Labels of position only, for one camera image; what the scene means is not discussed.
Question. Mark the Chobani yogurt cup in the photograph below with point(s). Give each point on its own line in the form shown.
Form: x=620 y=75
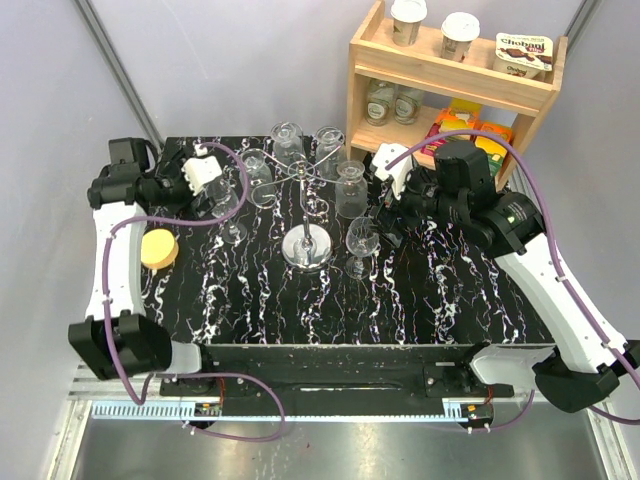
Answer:
x=525 y=56

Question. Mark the clear wine glass centre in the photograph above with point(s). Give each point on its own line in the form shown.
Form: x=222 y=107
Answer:
x=361 y=244

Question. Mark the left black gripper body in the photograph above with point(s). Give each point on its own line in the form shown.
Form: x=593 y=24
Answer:
x=201 y=207

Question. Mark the chrome wine glass rack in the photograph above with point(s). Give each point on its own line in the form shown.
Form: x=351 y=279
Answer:
x=306 y=247

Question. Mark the green orange sponge box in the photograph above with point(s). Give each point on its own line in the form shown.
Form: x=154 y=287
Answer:
x=496 y=153

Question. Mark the white paper cup right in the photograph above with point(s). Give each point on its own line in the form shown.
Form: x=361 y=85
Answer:
x=459 y=30

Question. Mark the ribbed stemmed glass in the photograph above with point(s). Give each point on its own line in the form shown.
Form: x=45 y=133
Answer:
x=351 y=190
x=327 y=147

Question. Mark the yellow round sponge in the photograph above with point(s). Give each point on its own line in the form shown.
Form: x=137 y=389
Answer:
x=159 y=249

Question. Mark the clear wine glass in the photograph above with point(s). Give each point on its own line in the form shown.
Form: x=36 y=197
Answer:
x=232 y=232
x=361 y=244

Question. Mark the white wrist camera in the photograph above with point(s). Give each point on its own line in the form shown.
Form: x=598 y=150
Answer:
x=200 y=169
x=392 y=162

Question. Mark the wooden shelf unit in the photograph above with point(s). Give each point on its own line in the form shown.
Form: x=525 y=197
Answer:
x=374 y=55

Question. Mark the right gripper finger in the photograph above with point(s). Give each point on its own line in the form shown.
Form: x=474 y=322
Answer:
x=372 y=223
x=391 y=235

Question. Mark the white paper cup left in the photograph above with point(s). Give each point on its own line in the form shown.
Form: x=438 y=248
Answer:
x=407 y=16

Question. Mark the white paper cup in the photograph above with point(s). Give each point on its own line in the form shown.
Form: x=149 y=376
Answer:
x=407 y=16
x=459 y=30

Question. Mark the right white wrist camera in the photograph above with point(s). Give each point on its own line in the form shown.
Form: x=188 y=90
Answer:
x=392 y=162

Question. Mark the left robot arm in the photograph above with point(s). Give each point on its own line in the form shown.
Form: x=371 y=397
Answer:
x=115 y=318

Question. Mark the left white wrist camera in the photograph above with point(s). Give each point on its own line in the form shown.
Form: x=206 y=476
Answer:
x=200 y=169

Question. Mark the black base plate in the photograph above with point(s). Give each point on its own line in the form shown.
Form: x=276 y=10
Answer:
x=338 y=380

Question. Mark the clear wine glass left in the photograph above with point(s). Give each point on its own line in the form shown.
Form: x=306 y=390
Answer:
x=232 y=232

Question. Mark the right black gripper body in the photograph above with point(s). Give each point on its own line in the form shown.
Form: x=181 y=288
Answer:
x=406 y=208

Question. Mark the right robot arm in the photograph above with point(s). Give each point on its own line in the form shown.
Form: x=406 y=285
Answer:
x=588 y=356

